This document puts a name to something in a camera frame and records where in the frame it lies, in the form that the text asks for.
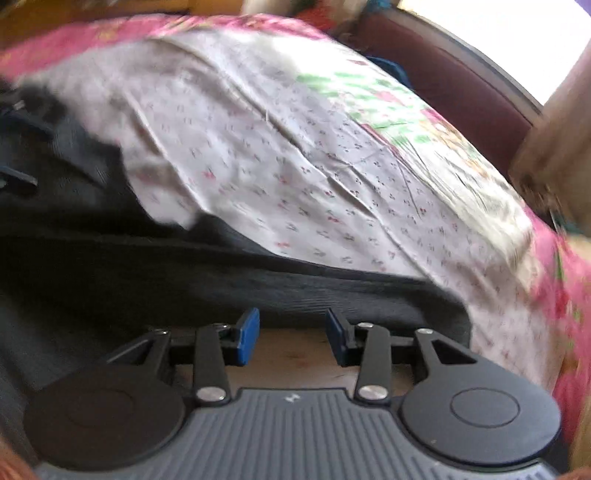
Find beige curtain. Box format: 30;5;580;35
507;58;591;227

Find blue cloth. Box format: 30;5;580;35
368;56;409;81

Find wooden side cabinet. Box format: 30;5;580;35
0;0;192;44

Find dark grey pants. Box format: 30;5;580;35
0;90;472;467

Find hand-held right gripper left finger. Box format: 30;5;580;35
106;308;260;403

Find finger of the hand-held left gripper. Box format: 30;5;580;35
0;99;56;140
0;165;40;189

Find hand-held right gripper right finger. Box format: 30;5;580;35
325;308;483;402

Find red bag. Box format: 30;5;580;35
295;0;354;29

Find cherry print bed sheet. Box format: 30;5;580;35
0;13;591;418

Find maroon bed headboard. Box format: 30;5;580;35
348;8;544;178

